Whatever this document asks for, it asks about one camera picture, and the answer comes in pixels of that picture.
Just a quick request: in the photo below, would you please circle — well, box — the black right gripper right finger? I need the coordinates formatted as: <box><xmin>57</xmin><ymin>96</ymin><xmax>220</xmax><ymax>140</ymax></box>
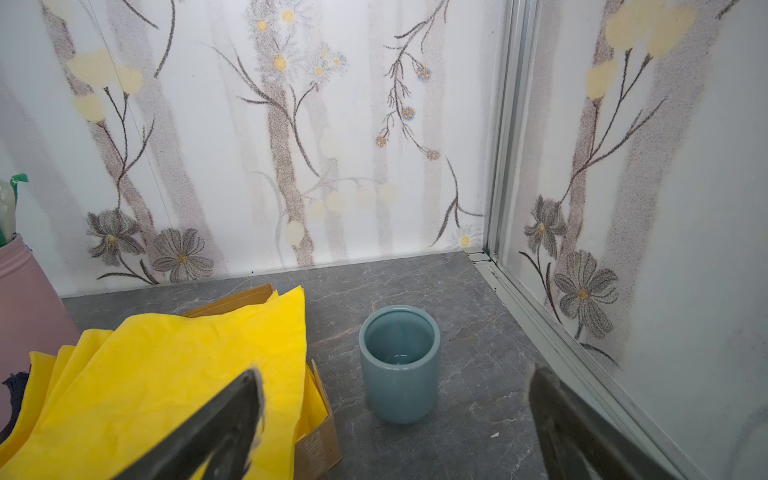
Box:
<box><xmin>528</xmin><ymin>366</ymin><xmax>673</xmax><ymax>479</ymax></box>

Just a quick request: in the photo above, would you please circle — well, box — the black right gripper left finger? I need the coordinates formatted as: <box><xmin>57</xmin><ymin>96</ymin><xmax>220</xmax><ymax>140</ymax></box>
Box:
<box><xmin>117</xmin><ymin>367</ymin><xmax>265</xmax><ymax>479</ymax></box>

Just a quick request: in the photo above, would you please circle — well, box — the yellow paper napkin stack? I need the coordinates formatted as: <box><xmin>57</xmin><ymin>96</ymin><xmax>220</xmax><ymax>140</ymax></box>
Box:
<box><xmin>1</xmin><ymin>287</ymin><xmax>308</xmax><ymax>479</ymax></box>

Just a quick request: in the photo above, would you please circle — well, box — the pink straw holder cup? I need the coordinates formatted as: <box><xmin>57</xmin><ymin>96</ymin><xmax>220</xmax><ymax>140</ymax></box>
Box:
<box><xmin>0</xmin><ymin>234</ymin><xmax>80</xmax><ymax>380</ymax></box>

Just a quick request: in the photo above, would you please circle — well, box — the teal ceramic cup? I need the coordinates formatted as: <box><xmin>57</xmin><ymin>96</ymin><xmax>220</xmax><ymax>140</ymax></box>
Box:
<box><xmin>358</xmin><ymin>305</ymin><xmax>441</xmax><ymax>425</ymax></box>

